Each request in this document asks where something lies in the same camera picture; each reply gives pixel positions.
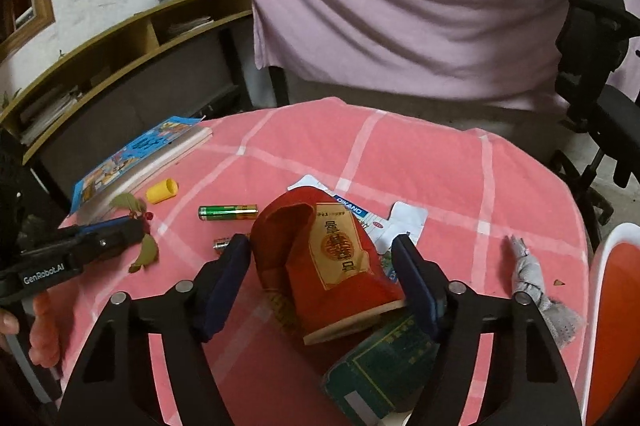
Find green battery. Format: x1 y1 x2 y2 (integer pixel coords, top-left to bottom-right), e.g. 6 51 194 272
198 204 259 221

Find dried leafy twig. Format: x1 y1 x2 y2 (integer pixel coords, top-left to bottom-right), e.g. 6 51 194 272
110 193 160 274

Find black office chair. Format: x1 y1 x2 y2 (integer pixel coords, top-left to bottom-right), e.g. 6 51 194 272
540 0 640 227

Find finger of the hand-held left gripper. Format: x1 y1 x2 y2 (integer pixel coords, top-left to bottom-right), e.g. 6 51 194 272
65 215 147 267

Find wooden shelf desk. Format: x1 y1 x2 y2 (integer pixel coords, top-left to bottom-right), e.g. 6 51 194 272
0 0 281 217

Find books in shelf cubby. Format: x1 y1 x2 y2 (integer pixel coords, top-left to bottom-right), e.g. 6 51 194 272
20 86 83 144

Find papers in shelf cubby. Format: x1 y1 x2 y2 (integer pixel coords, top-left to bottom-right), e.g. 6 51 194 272
167 16 216 37

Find yellow plastic cap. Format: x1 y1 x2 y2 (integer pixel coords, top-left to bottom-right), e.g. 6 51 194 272
146 178 179 205

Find pink checkered tablecloth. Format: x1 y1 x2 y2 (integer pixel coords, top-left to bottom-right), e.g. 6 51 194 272
57 97 591 426

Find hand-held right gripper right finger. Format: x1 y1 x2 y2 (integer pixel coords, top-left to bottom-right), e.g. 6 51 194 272
390 233 583 426

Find pink hanging sheet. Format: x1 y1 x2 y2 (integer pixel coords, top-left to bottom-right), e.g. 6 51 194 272
212 0 640 114

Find grey tissue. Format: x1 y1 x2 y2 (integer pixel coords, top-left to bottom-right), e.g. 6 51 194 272
507 235 586 349

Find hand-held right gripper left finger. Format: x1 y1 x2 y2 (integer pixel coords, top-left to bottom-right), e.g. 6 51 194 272
57 233 251 426

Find black bed leg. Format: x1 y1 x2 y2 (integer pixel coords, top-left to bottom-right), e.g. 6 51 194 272
270 66 291 107

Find blue comic book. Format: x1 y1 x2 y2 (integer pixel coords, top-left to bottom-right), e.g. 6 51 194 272
70 116 213 227

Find person's left hand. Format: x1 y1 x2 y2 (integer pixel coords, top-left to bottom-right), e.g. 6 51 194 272
0 293 66 369

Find green cardboard box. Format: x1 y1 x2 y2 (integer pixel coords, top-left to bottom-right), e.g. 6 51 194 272
320 313 441 422

